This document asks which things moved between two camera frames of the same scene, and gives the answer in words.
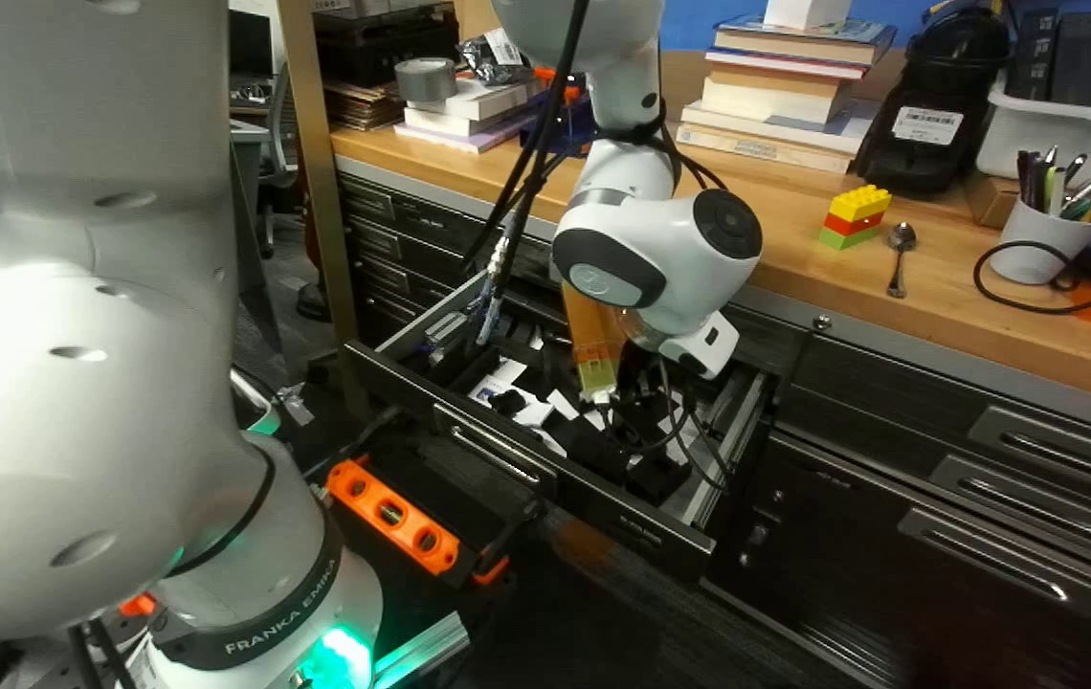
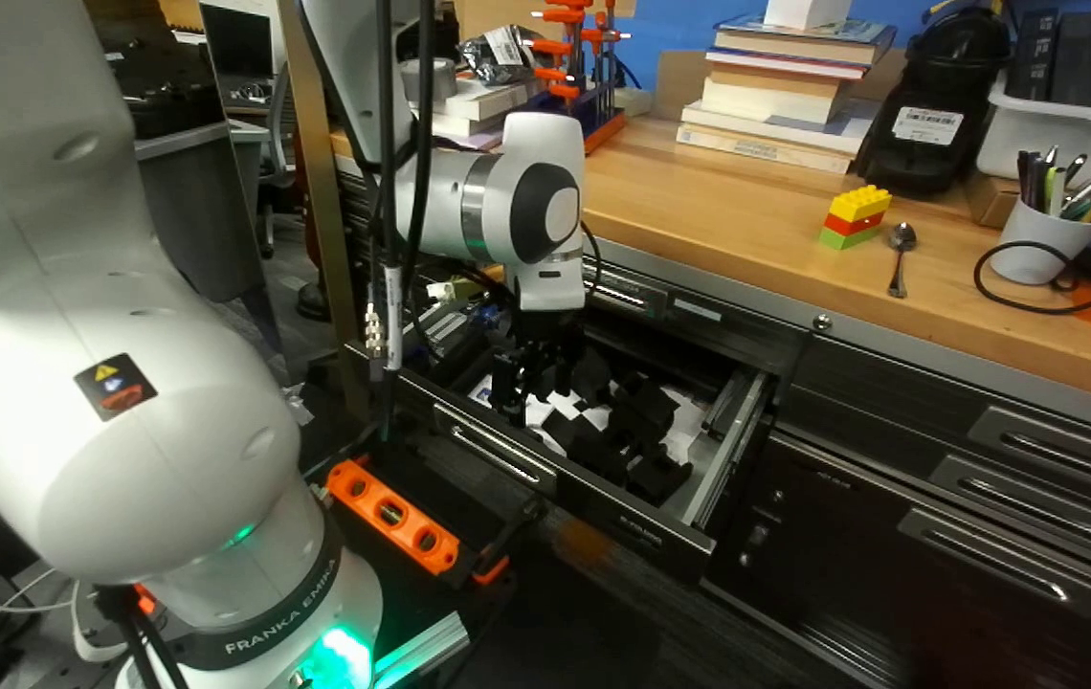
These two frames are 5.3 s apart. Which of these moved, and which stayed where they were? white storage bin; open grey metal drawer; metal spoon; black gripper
Moved: black gripper
Stayed: white storage bin; open grey metal drawer; metal spoon
